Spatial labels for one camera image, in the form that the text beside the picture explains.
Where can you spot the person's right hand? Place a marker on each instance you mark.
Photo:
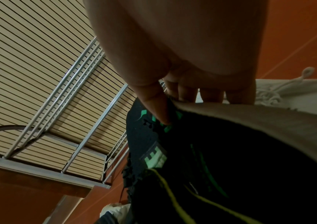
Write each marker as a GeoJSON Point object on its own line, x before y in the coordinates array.
{"type": "Point", "coordinates": [175, 39]}

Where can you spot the black shoe with green marks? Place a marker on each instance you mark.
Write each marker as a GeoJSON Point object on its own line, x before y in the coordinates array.
{"type": "Point", "coordinates": [230, 164]}

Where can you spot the grey metal rack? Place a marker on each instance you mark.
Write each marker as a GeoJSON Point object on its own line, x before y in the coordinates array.
{"type": "Point", "coordinates": [64, 91]}

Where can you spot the white shoe with laces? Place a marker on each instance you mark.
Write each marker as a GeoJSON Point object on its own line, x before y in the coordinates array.
{"type": "Point", "coordinates": [302, 98]}

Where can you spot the white and blue shoe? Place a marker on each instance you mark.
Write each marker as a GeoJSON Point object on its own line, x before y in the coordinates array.
{"type": "Point", "coordinates": [116, 211]}

